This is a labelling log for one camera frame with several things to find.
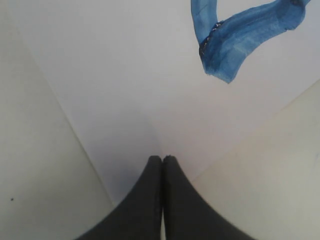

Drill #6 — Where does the white paper sheet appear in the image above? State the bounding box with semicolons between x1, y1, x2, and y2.
7;0;320;204

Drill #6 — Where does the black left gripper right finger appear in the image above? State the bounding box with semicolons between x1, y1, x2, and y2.
162;155;252;240

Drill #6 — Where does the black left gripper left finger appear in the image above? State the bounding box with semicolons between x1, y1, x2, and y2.
78;155;162;240

